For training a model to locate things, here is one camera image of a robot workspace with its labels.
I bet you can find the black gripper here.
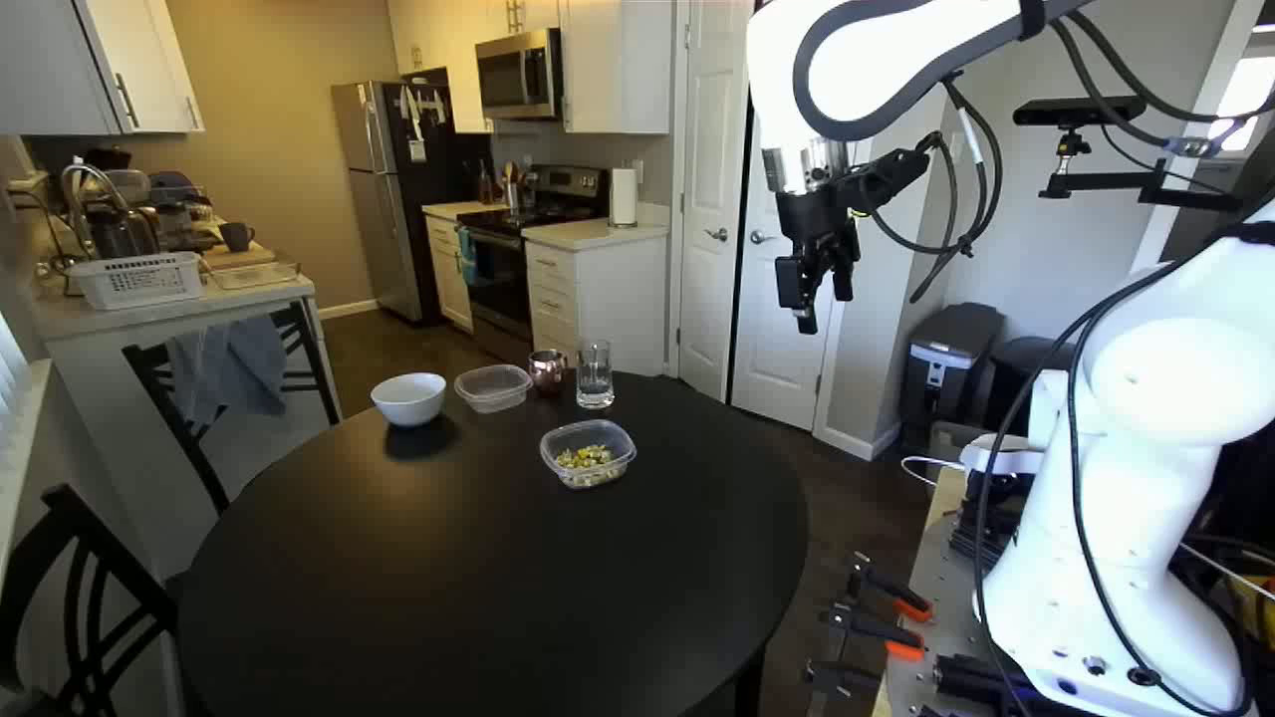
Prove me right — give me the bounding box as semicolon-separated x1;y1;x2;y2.
777;147;927;335

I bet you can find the clear plastic bowl with food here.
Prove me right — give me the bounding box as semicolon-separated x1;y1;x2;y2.
538;420;639;492

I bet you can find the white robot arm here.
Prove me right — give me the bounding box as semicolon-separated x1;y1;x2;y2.
745;0;1275;717

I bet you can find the white ceramic bowl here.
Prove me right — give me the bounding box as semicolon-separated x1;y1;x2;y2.
369;372;447;427

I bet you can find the white door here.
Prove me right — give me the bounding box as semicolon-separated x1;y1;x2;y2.
726;78;846;436

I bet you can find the black trash bin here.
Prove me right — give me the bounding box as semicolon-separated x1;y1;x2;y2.
899;303;1004;441

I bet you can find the white paper towel roll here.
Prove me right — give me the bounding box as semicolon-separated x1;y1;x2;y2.
611;169;639;228

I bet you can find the clear glass mug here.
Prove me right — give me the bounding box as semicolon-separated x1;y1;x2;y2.
572;339;613;412

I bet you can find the small dark jar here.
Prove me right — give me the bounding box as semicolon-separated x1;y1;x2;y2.
528;351;567;400

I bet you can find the black kitchen stove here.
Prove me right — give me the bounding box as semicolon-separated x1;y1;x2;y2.
457;163;611;359

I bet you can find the round black table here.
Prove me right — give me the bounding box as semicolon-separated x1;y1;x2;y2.
179;380;807;717

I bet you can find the stainless steel microwave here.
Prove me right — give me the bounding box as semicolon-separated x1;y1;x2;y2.
475;30;560;119

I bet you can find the stainless steel refrigerator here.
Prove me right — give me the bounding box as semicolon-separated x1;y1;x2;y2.
329;67;453;322

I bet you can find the grey cloth on chair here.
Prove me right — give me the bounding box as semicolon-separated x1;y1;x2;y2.
168;315;285;427

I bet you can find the white dish basket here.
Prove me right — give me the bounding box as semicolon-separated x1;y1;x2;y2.
69;250;202;313

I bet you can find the black chair near window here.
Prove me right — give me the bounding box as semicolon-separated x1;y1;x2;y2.
0;485;175;717

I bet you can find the white upper cabinet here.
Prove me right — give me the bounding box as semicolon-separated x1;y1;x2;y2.
0;0;202;137

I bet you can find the orange handled clamp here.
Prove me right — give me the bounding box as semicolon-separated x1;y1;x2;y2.
823;602;923;667
846;549;931;621

